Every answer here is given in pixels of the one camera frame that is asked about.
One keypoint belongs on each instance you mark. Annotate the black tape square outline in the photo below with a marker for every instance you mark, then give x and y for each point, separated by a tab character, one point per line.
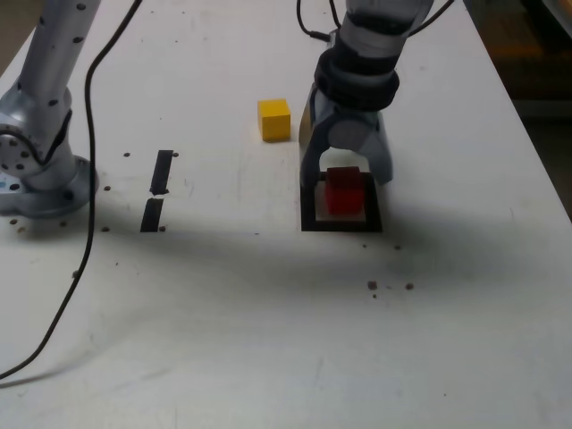
307	210

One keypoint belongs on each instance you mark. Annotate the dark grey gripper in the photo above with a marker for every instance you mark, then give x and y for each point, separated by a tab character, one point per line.
328	111

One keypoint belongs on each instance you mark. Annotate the red cube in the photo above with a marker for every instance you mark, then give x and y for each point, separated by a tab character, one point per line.
343	196

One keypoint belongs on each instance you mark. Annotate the yellow cube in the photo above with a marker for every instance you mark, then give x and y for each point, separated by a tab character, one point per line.
275	123

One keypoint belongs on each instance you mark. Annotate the black tape strip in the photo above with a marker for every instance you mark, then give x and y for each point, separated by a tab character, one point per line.
161	172

